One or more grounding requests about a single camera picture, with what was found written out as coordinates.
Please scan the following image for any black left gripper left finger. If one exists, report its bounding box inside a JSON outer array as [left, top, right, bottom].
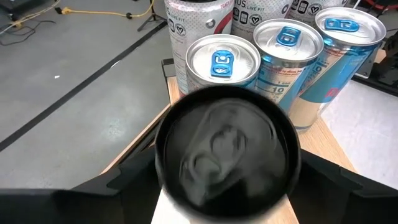
[[107, 147, 164, 224]]

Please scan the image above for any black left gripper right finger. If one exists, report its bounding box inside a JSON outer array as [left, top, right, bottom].
[[287, 149, 363, 224]]

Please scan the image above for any white Celsius can orange logo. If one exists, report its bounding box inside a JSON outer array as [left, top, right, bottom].
[[150, 85, 302, 224]]

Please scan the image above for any blue silver Red Bull can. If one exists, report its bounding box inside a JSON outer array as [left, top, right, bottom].
[[253, 18, 325, 114], [289, 6, 387, 133], [185, 33, 261, 94]]

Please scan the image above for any white Celsius Peach Vibe can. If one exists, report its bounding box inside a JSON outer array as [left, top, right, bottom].
[[164, 0, 234, 96], [231, 0, 295, 43], [284, 0, 351, 27]]

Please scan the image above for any black tripod stand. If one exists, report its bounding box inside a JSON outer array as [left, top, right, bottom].
[[136, 0, 169, 32]]

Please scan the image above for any wooden tray with black handles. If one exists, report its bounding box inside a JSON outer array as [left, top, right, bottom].
[[101, 57, 357, 224]]

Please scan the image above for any yellow cable with black bead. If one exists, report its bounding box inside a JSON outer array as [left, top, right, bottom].
[[55, 0, 156, 19]]

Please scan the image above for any black floor cable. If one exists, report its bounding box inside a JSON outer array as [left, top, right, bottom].
[[0, 20, 57, 47]]

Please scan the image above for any cream floor cable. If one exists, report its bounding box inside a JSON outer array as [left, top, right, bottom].
[[0, 0, 62, 34]]

